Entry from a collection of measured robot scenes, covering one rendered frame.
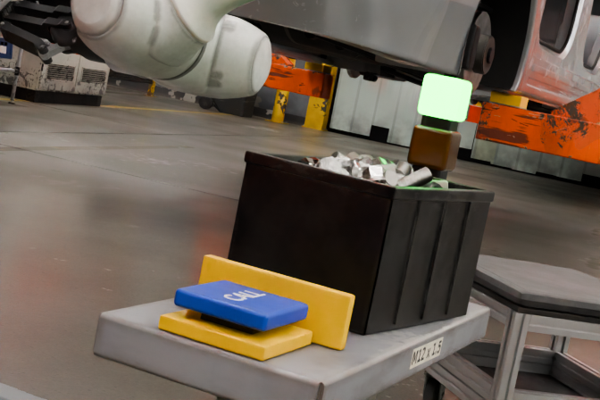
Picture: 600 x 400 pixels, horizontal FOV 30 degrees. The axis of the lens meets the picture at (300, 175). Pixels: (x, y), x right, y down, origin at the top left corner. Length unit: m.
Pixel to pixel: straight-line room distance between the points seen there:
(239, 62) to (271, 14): 2.45
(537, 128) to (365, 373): 3.97
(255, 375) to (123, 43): 0.55
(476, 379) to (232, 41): 1.01
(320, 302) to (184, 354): 0.11
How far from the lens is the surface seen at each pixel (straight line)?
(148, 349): 0.76
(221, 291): 0.77
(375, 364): 0.79
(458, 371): 2.20
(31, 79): 9.35
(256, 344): 0.73
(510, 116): 4.74
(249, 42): 1.33
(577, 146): 4.68
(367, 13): 3.72
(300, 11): 3.74
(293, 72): 7.19
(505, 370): 2.04
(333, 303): 0.79
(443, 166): 1.08
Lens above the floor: 0.63
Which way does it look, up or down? 5 degrees down
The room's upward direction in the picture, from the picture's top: 11 degrees clockwise
